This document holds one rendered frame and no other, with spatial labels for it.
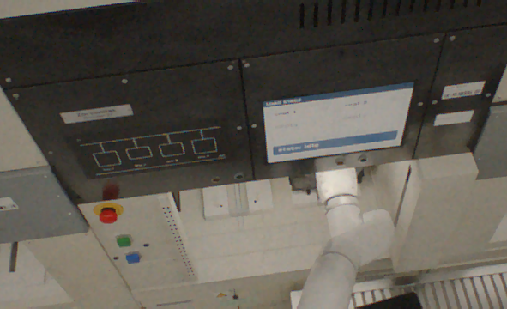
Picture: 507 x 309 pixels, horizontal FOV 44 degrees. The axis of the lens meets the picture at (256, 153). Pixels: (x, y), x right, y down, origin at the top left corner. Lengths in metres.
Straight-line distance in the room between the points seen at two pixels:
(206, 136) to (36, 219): 0.46
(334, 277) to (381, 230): 0.29
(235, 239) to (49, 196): 0.71
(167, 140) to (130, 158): 0.09
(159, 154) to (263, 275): 0.71
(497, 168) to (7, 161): 1.06
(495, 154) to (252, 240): 0.78
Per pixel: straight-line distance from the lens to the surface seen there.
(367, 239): 1.42
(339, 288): 1.19
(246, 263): 1.89
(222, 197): 1.96
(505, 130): 1.42
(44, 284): 2.02
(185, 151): 1.27
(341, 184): 1.60
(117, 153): 1.27
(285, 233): 1.92
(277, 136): 1.26
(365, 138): 1.32
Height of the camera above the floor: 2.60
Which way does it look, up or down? 57 degrees down
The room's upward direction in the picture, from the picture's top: 7 degrees counter-clockwise
